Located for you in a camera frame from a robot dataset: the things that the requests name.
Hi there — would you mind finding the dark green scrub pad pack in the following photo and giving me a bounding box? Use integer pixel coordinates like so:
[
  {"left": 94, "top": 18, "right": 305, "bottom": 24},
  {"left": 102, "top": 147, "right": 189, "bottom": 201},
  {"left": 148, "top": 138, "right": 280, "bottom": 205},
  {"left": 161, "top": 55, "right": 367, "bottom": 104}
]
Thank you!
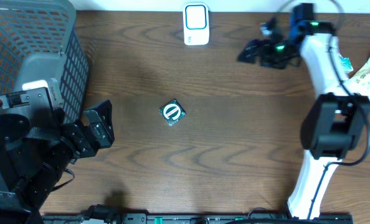
[{"left": 159, "top": 99, "right": 186, "bottom": 126}]

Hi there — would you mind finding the small teal tissue pack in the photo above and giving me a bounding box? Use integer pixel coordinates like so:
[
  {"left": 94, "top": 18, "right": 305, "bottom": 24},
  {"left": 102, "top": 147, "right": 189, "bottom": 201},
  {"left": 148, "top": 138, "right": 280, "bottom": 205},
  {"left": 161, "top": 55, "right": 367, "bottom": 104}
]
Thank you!
[{"left": 339, "top": 55, "right": 354, "bottom": 73}]

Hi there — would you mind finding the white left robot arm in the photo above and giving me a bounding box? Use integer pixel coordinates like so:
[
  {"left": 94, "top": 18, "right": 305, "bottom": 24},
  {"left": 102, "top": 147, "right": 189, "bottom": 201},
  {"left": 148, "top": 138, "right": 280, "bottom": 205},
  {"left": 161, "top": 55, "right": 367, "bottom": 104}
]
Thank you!
[{"left": 0, "top": 100, "right": 115, "bottom": 223}]

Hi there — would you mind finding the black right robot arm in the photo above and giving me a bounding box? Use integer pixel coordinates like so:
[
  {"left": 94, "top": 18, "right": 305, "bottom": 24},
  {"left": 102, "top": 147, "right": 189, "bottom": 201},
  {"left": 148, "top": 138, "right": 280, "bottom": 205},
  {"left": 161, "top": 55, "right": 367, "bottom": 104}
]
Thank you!
[{"left": 237, "top": 3, "right": 370, "bottom": 223}]

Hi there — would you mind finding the black cable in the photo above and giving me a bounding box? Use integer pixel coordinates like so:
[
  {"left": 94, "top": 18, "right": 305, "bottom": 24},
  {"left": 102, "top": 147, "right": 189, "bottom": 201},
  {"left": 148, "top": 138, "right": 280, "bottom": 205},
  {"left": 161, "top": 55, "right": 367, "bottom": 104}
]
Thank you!
[{"left": 275, "top": 0, "right": 370, "bottom": 167}]

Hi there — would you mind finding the dark grey plastic mesh basket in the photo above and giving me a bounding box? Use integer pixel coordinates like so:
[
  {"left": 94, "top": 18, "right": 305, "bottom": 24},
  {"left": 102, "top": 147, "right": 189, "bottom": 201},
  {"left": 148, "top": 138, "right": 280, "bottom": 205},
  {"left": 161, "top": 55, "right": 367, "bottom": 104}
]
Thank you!
[{"left": 0, "top": 0, "right": 90, "bottom": 123}]

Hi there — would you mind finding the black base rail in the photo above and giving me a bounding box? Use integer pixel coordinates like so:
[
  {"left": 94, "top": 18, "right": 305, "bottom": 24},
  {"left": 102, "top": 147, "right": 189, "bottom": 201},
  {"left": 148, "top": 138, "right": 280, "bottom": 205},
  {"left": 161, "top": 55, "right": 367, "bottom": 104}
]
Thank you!
[{"left": 41, "top": 212, "right": 354, "bottom": 224}]

